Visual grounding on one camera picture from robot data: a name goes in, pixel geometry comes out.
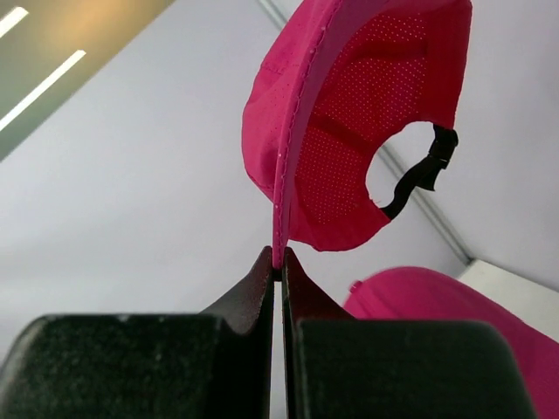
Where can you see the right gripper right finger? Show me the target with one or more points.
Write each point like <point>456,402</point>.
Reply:
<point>338,366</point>

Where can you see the pink baseball cap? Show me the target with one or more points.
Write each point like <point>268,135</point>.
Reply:
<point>342,78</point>
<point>521,311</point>

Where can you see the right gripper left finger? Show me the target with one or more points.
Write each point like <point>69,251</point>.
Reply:
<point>212,364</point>

